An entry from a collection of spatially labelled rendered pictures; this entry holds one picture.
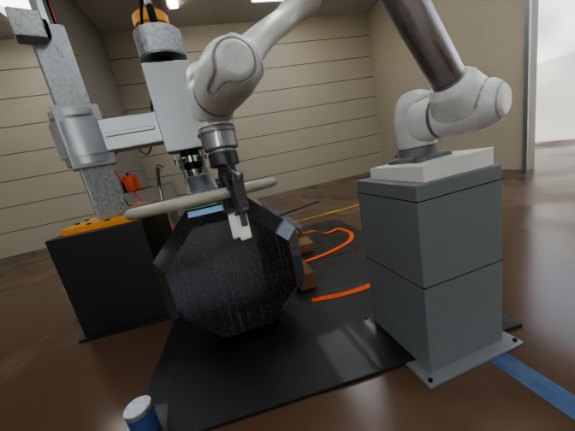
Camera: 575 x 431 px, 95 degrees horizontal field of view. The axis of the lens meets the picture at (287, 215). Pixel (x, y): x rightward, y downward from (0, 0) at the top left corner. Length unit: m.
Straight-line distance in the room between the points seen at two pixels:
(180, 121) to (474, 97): 1.23
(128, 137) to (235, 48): 1.76
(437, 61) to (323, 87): 6.62
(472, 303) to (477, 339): 0.19
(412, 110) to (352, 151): 6.57
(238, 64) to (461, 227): 0.97
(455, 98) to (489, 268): 0.70
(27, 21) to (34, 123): 5.19
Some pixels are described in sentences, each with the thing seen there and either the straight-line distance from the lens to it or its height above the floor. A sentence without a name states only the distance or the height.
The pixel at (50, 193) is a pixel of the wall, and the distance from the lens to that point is 7.46.
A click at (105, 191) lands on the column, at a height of 0.97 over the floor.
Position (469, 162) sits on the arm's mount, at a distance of 1.19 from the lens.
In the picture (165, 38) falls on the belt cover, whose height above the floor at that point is 1.61.
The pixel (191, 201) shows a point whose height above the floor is 0.92.
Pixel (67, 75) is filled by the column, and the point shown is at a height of 1.74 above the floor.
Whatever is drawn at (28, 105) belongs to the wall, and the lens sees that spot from 7.59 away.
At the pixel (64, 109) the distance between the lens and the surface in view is 2.31.
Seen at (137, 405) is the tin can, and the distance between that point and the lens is 1.42.
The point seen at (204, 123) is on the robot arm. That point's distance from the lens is 0.70.
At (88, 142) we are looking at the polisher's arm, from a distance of 2.25.
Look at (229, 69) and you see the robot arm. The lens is 0.53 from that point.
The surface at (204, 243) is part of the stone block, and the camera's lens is 1.41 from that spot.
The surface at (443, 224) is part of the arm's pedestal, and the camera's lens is 1.13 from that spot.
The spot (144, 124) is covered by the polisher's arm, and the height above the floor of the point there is 1.37.
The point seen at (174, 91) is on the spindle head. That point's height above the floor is 1.38.
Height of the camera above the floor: 0.99
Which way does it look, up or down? 13 degrees down
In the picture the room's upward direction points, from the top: 11 degrees counter-clockwise
